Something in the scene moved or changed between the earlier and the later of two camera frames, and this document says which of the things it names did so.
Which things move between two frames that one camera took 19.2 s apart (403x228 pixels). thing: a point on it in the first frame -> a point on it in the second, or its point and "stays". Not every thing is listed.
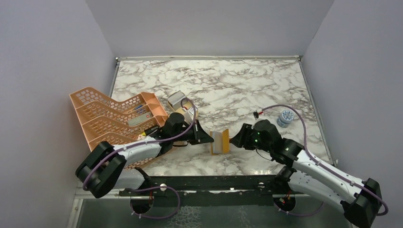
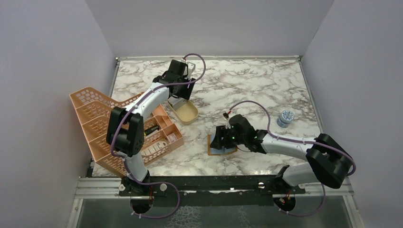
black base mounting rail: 208,190 stays
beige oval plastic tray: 187,108 stays
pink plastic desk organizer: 104,119 stays
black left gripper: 200,136 -> 186,93
